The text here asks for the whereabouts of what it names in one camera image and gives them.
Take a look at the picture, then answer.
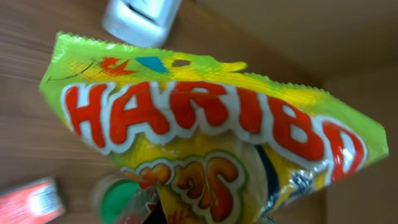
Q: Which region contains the small red white candy pack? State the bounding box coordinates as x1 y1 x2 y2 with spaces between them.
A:
1 177 66 224

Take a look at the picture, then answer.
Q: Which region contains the green lid jar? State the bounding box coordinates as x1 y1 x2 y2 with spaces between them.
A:
90 173 139 224

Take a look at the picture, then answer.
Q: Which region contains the Haribo gummy bag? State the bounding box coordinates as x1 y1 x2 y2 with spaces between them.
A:
39 32 389 223

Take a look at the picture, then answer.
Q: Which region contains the white barcode scanner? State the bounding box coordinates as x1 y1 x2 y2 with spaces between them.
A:
102 0 182 48

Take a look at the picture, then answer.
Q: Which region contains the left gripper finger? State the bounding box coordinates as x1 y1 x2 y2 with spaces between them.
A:
142 200 167 224

